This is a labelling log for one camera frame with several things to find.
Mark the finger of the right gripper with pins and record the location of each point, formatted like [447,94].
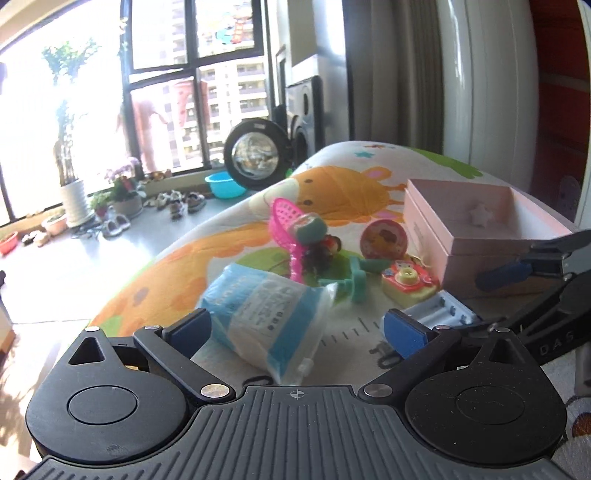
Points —
[503,276]

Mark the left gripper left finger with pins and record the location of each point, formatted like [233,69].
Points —
[170,350]

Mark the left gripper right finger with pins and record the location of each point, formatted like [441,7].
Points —
[424,353]

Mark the blue white tissue pack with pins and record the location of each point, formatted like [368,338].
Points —
[271,322]

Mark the small doll figure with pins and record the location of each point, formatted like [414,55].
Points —
[320,247]

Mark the pink plastic toy basket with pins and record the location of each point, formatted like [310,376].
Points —
[283,214]

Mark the white battery holder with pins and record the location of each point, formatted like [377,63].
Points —
[442,309]

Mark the pink cardboard box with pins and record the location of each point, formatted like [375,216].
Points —
[438,223]

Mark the white star toy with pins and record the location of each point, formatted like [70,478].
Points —
[481,216]

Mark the teal plastic toy figure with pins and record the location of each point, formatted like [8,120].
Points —
[355,285]

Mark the pink round toy disc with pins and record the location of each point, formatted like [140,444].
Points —
[384,239]

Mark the cartoon giraffe play mat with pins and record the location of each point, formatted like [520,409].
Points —
[382,313]

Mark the potted pink flower plant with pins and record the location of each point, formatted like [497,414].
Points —
[123,195]

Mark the white tall plant pot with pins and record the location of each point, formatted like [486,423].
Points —
[76,204]

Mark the blue plastic basin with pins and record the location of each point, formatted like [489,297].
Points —
[223,186]

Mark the red plastic basin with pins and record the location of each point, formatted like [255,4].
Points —
[8,243]

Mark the washing machine door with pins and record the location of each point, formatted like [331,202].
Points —
[258,154]

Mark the grey curtain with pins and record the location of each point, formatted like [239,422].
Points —
[395,72]

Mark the yellow pink toy camera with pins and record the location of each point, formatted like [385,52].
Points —
[408,283]

